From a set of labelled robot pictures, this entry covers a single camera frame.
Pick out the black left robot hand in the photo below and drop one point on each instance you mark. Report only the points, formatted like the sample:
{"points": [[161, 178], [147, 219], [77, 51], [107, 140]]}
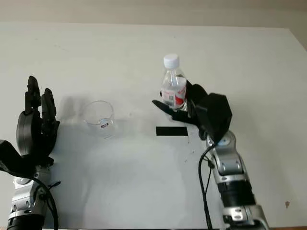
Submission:
{"points": [[28, 134]]}

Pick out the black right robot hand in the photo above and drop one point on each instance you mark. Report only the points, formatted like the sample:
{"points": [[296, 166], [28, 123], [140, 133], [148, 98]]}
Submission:
{"points": [[194, 95]]}

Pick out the clear plastic water bottle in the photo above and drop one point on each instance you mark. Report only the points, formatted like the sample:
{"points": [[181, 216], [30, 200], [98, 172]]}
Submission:
{"points": [[172, 91]]}

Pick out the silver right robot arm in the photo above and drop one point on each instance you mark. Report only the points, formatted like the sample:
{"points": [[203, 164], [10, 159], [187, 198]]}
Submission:
{"points": [[230, 167]]}

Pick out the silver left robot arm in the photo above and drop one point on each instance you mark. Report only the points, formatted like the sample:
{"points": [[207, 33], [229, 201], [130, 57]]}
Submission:
{"points": [[24, 194]]}

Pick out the clear glass cup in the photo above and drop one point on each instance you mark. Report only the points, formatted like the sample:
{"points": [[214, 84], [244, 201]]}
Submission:
{"points": [[98, 122]]}

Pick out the black tape strip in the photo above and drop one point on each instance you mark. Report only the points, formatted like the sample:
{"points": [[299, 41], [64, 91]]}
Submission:
{"points": [[171, 131]]}

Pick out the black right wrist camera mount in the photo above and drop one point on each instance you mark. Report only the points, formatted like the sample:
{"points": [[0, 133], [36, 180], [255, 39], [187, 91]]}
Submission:
{"points": [[216, 115]]}

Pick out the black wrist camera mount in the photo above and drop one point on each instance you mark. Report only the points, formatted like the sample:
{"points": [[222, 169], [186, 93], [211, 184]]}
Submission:
{"points": [[216, 115], [9, 158]]}

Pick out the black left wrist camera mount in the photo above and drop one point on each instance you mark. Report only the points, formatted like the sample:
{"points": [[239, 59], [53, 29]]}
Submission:
{"points": [[9, 158]]}

